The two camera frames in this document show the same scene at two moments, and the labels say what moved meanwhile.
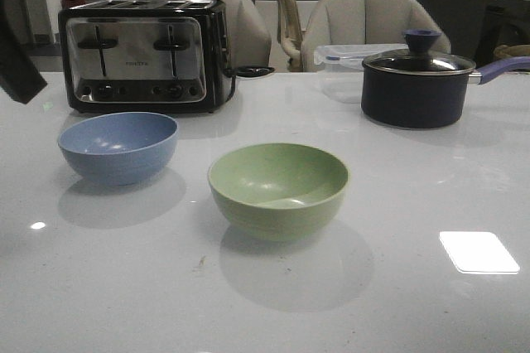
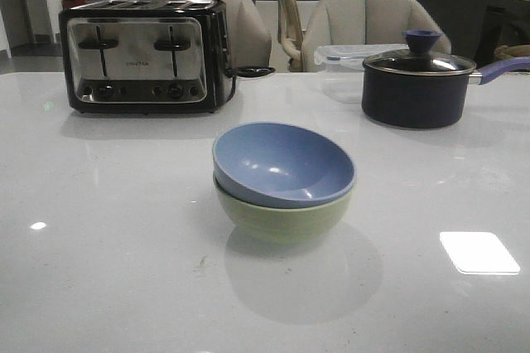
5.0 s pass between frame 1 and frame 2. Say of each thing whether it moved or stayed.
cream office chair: stayed
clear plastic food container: stayed
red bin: stayed
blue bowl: moved
